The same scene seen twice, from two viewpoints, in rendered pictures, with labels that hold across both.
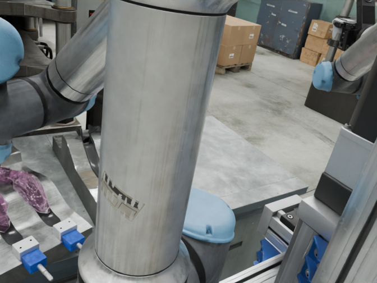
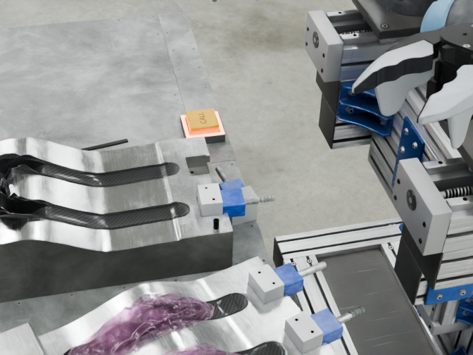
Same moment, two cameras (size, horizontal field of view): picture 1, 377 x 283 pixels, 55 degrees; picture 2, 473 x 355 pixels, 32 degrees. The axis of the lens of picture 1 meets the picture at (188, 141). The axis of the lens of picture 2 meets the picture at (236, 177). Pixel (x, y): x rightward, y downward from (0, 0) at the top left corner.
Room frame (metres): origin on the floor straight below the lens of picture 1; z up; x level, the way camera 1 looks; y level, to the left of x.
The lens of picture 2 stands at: (0.42, 1.09, 1.83)
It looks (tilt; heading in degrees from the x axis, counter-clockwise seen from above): 41 degrees down; 294
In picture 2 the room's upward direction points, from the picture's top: 2 degrees clockwise
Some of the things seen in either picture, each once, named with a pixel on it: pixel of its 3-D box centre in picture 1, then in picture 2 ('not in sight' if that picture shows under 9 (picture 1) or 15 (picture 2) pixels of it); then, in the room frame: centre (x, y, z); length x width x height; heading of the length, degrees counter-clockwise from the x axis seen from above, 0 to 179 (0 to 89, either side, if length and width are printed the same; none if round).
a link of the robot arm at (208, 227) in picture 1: (187, 240); not in sight; (0.40, -0.02, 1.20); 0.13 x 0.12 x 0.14; 155
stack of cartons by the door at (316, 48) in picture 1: (326, 46); not in sight; (7.35, -2.32, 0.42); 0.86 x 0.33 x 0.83; 42
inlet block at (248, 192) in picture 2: not in sight; (231, 189); (0.89, 0.06, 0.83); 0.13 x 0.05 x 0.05; 138
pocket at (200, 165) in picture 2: not in sight; (200, 172); (0.94, 0.09, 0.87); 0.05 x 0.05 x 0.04; 37
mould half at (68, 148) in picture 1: (109, 161); (75, 208); (1.09, 0.27, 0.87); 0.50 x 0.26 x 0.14; 37
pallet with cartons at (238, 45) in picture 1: (214, 39); not in sight; (6.15, -0.10, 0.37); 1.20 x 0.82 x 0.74; 50
